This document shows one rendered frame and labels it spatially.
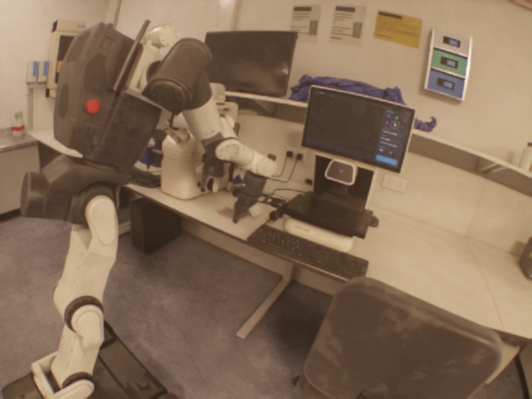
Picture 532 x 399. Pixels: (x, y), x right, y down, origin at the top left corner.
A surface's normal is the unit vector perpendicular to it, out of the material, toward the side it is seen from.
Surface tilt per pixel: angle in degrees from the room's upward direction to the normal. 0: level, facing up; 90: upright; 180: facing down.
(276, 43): 86
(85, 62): 90
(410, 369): 90
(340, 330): 90
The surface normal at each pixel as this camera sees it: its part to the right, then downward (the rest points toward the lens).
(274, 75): -0.45, 0.19
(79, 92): 0.83, 0.33
